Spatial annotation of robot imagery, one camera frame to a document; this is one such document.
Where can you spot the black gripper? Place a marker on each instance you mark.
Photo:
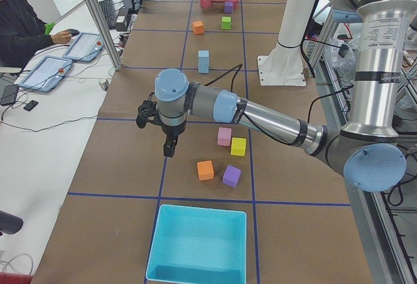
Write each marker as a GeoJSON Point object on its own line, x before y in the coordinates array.
{"type": "Point", "coordinates": [172, 131]}

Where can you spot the light blue foam block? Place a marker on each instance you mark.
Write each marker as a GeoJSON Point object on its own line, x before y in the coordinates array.
{"type": "Point", "coordinates": [203, 68]}

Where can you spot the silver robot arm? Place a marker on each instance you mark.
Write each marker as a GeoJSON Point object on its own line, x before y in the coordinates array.
{"type": "Point", "coordinates": [363, 150]}

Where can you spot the person's hand on mouse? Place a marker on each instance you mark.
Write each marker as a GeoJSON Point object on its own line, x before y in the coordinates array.
{"type": "Point", "coordinates": [62, 37]}

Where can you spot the far orange foam block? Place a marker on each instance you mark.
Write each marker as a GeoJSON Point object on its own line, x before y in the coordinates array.
{"type": "Point", "coordinates": [205, 170]}

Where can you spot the orange foam block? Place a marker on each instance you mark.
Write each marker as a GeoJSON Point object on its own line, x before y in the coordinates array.
{"type": "Point", "coordinates": [198, 27]}
{"type": "Point", "coordinates": [205, 170]}

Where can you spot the light pink foam block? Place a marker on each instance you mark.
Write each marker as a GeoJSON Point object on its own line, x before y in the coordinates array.
{"type": "Point", "coordinates": [224, 136]}

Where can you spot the upper teach pendant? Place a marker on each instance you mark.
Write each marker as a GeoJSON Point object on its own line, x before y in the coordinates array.
{"type": "Point", "coordinates": [85, 48]}

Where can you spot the teach pendant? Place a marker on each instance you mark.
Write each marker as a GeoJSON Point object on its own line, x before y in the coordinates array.
{"type": "Point", "coordinates": [47, 74]}
{"type": "Point", "coordinates": [85, 48]}

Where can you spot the yellow foam block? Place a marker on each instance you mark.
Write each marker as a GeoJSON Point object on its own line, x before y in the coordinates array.
{"type": "Point", "coordinates": [238, 146]}

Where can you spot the far purple foam block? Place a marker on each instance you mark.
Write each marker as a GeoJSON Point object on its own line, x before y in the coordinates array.
{"type": "Point", "coordinates": [231, 176]}

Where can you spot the purple foam block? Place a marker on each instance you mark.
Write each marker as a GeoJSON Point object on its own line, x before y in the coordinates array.
{"type": "Point", "coordinates": [228, 7]}
{"type": "Point", "coordinates": [231, 176]}

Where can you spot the lower teach pendant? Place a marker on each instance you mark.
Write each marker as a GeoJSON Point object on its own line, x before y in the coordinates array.
{"type": "Point", "coordinates": [47, 74]}

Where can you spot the black computer mouse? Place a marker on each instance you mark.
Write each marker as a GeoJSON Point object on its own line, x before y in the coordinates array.
{"type": "Point", "coordinates": [73, 32]}

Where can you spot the black keyboard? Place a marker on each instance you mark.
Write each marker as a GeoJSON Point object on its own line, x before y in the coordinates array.
{"type": "Point", "coordinates": [108, 10]}

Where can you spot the black smartphone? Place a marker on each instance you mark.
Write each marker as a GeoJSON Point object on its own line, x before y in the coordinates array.
{"type": "Point", "coordinates": [30, 105]}

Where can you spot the green foam block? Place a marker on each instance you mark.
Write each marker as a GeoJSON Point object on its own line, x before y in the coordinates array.
{"type": "Point", "coordinates": [226, 23]}

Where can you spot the red foam block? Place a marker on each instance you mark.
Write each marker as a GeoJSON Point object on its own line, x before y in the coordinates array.
{"type": "Point", "coordinates": [205, 3]}

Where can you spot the teal plastic bin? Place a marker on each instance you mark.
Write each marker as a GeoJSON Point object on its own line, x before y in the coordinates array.
{"type": "Point", "coordinates": [198, 245]}

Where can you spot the pink-red foam block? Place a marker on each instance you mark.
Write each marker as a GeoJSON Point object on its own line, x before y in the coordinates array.
{"type": "Point", "coordinates": [234, 2]}

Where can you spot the seated person black jacket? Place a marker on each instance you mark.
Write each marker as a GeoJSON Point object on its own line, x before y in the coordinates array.
{"type": "Point", "coordinates": [22, 33]}

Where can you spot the white pedestal column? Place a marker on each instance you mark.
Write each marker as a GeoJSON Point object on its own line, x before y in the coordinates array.
{"type": "Point", "coordinates": [283, 65]}

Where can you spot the aluminium frame post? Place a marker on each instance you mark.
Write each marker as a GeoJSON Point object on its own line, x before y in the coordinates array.
{"type": "Point", "coordinates": [99, 20]}

